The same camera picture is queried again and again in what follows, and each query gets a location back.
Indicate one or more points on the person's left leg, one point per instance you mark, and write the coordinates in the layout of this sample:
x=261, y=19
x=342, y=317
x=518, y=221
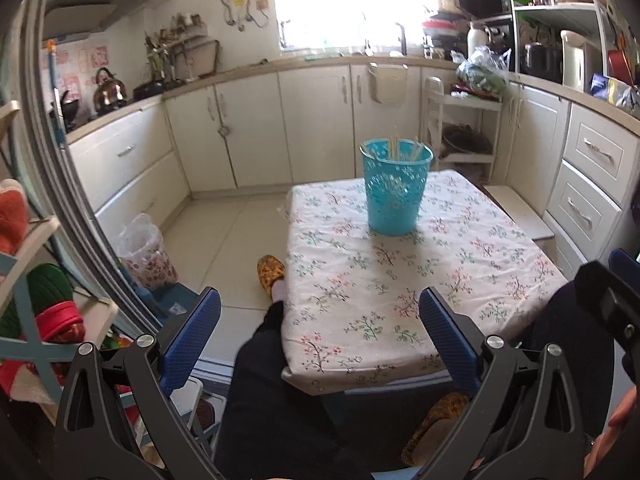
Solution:
x=280, y=400

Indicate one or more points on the white hanging bin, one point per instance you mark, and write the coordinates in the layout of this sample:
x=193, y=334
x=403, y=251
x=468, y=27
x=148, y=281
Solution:
x=387, y=85

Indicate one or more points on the blue cardboard box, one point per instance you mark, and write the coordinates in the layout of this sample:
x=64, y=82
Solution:
x=175, y=305

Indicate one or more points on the range hood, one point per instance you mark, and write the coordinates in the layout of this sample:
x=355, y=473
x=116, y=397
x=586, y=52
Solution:
x=95, y=10

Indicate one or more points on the black tap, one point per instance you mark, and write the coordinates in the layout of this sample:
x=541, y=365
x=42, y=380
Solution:
x=401, y=40

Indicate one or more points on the person's leg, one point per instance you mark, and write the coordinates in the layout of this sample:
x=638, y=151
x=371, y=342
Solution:
x=565, y=330
x=280, y=400

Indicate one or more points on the turquoise plastic basket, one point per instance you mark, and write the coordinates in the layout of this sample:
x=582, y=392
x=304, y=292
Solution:
x=395, y=200

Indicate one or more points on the copper kettle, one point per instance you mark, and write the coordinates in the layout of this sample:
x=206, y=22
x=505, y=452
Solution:
x=110, y=92

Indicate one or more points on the cream electric thermos pot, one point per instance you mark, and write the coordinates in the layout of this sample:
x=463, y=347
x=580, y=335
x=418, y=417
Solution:
x=575, y=62

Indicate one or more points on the white rolling cart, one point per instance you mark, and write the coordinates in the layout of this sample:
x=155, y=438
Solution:
x=435, y=105

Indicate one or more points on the pink wall stickers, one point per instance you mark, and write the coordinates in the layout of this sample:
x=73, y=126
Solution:
x=80, y=75

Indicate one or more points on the white thermos bottle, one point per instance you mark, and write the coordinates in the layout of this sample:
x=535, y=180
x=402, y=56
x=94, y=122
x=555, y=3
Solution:
x=477, y=42

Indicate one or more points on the floral white tablecloth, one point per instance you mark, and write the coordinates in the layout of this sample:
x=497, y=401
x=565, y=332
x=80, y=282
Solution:
x=400, y=280

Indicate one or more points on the person's right leg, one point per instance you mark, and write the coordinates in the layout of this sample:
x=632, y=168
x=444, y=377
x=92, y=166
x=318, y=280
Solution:
x=565, y=330

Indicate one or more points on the black wok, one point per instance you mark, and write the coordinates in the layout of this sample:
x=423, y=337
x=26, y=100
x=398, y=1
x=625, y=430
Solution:
x=148, y=91

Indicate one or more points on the wall utensil rack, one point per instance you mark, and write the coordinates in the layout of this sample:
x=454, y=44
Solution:
x=170, y=40

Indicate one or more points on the floral lined trash bin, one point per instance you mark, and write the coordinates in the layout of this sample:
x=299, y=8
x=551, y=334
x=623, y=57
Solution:
x=147, y=255

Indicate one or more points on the grey sliding door frame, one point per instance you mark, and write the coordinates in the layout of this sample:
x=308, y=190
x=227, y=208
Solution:
x=60, y=160

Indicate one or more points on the person's right hand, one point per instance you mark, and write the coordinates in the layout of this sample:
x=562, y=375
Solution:
x=600, y=455

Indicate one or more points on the yellow patterned slipper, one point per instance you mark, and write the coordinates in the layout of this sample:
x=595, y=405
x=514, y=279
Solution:
x=435, y=425
x=270, y=270

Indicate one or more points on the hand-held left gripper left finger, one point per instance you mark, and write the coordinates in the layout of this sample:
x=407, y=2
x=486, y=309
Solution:
x=192, y=340

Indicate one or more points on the cream kitchen base cabinets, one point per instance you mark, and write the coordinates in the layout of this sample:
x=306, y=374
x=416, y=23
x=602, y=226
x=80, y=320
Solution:
x=310, y=125

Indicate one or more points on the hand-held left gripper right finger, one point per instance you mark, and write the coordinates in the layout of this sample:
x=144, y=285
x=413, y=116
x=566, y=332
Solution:
x=447, y=340

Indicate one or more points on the black frying pan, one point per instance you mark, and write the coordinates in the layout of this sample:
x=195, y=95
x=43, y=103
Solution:
x=465, y=140

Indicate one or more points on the dish rack with bowls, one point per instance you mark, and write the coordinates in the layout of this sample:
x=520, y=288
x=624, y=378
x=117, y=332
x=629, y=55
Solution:
x=442, y=30

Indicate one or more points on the white countertop shelf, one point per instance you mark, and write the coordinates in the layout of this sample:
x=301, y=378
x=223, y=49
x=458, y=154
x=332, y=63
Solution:
x=555, y=17

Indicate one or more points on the blue and yellow packet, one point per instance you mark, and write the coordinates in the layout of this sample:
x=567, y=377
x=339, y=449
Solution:
x=607, y=90

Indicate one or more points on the kitchen window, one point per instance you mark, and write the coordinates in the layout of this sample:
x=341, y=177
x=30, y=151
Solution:
x=350, y=0

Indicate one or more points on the red pot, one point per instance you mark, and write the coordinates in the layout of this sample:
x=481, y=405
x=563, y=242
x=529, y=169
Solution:
x=620, y=60

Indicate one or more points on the wooden cutting board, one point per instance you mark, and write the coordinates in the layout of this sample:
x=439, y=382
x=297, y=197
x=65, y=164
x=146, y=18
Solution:
x=207, y=57

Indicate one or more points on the bag of green vegetables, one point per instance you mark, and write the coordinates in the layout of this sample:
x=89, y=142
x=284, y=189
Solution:
x=482, y=75

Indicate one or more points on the wooden storage shelf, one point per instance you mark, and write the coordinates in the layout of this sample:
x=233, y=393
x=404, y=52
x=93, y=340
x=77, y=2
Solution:
x=30, y=330

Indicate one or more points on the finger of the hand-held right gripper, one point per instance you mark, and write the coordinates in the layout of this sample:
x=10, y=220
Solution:
x=595, y=285
x=625, y=262

